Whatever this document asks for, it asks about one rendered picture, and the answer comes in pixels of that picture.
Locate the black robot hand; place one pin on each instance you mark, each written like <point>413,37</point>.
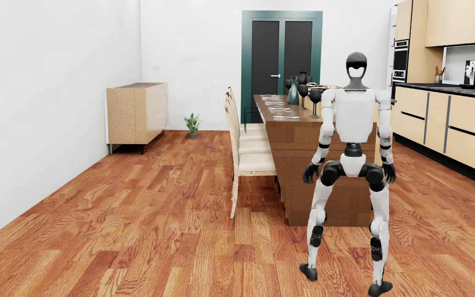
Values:
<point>310,173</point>
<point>389,172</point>

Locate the cream wooden dining chair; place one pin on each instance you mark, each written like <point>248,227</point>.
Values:
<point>252,127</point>
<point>255,147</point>
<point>253,135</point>
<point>256,162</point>

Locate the brown wooden dining table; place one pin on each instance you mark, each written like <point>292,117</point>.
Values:
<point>295,142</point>

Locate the white left robot leg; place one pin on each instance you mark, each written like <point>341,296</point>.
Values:
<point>319,206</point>

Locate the white robot leg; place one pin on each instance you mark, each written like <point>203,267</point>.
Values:
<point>319,206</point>
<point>379,214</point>

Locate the white right robot leg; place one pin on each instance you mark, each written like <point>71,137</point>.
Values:
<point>379,214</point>

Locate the white cutlery set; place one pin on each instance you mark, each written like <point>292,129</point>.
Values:
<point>280,109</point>
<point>269,97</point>
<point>285,117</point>
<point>274,103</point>

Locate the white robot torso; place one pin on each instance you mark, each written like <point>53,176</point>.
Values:
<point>355,117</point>

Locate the black wine glass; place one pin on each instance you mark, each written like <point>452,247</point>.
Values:
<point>315,97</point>
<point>288,83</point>
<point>303,90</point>

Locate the teal ceramic vase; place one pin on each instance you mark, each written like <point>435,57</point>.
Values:
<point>293,94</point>

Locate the beige kitchen base cabinets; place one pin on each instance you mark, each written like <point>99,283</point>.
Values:
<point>464,132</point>

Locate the serving tray with dishes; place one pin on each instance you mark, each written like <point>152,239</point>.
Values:
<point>322,86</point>

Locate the black jug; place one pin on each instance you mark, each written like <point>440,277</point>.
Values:
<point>302,78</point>

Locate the dark kitchen countertop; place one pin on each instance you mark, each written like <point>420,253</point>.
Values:
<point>447,89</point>

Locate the utensil holder with utensils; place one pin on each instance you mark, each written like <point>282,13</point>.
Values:
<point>438,77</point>

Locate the robot head black helmet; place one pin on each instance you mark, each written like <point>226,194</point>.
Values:
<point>356,62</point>

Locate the teal framed double door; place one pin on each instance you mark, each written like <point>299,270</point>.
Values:
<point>278,49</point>

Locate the small green potted plant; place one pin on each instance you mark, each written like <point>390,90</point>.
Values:
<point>192,123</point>

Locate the beige tall kitchen cabinet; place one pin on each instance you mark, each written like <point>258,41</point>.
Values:
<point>421,45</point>

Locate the light wooden sideboard cabinet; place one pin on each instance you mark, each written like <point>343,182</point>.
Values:
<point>136,113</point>

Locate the built-in wall oven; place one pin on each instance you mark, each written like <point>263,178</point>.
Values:
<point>400,60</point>

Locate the beige upper wall cabinet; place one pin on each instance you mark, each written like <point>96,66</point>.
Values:
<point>462,22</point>

